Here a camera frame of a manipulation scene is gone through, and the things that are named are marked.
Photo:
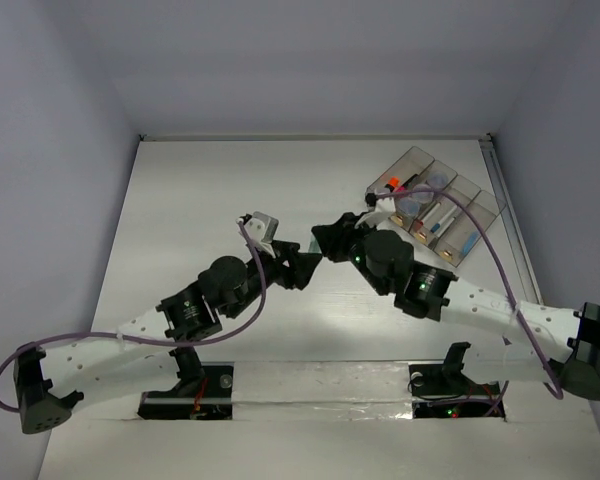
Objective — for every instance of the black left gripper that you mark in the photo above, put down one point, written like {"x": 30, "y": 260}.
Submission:
{"x": 298, "y": 265}

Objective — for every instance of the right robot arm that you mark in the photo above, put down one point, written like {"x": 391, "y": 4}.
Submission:
{"x": 558, "y": 344}

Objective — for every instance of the orange highlighter marker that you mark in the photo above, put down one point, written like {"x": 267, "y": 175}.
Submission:
{"x": 392, "y": 184}

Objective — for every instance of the clear jar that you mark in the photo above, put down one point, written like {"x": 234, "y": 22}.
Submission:
{"x": 408, "y": 207}
{"x": 437, "y": 180}
{"x": 422, "y": 194}

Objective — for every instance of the white front board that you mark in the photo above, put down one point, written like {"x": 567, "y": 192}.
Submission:
{"x": 331, "y": 420}

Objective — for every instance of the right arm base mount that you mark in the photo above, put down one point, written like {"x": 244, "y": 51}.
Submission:
{"x": 441, "y": 390}

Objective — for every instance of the clear four-compartment organizer tray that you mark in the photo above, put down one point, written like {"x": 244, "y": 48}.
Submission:
{"x": 432, "y": 202}

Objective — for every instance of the blue utility knife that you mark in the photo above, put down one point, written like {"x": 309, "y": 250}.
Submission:
{"x": 470, "y": 242}

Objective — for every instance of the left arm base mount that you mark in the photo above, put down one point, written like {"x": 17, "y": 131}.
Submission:
{"x": 203, "y": 391}

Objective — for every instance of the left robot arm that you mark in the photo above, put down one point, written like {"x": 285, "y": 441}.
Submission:
{"x": 56, "y": 377}

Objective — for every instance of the red capped white pen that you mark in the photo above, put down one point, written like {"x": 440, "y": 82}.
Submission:
{"x": 422, "y": 221}

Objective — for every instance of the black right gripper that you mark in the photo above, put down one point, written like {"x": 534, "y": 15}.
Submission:
{"x": 334, "y": 237}

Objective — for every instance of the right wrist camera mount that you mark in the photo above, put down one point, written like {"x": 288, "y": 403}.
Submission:
{"x": 381, "y": 206}

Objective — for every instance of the pink highlighter marker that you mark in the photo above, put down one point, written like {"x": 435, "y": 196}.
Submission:
{"x": 406, "y": 183}

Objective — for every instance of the green utility knife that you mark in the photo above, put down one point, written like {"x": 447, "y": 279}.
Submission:
{"x": 314, "y": 247}

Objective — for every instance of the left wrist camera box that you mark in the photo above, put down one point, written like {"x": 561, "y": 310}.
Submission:
{"x": 260, "y": 229}

